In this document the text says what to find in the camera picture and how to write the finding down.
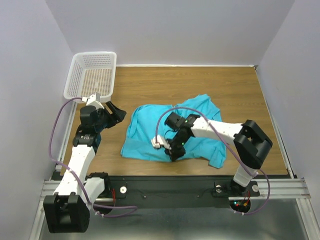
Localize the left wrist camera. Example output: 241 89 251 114
81 92 104 109

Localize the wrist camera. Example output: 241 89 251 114
81 92 104 109
151 134 172 150

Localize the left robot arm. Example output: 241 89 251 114
43 100 127 233

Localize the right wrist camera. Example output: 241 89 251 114
151 134 172 150

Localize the turquoise t shirt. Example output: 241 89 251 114
120 94 227 168

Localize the white plastic basket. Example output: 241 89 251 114
63 51 117 103

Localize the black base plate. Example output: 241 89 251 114
109 175 260 209

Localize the aluminium frame rail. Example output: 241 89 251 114
30 102 311 240

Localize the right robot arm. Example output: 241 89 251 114
153 112 273 191

